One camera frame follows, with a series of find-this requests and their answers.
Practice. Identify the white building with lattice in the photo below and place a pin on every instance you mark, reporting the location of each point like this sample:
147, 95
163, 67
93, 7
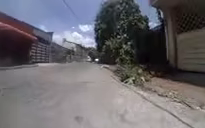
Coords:
190, 40

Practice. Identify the building with red awning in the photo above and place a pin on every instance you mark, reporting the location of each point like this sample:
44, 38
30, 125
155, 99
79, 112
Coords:
13, 43

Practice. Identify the vehicle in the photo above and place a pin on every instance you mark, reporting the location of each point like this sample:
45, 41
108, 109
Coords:
96, 60

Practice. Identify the distant pale buildings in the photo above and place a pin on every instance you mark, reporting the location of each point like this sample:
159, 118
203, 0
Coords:
70, 51

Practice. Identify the large green tree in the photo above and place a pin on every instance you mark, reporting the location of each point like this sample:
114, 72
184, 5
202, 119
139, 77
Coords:
118, 30

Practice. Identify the dark fence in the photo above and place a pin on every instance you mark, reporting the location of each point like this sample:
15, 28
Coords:
153, 46

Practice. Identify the concrete kerb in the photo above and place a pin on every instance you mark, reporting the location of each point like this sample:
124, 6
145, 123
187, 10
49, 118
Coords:
10, 67

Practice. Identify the low green plants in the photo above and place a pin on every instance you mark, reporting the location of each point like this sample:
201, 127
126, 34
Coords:
131, 74

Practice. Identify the dirt verge strip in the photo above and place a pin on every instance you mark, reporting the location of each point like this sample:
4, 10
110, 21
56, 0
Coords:
180, 90

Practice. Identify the grey concrete road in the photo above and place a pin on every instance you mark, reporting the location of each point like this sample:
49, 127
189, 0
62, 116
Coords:
73, 96

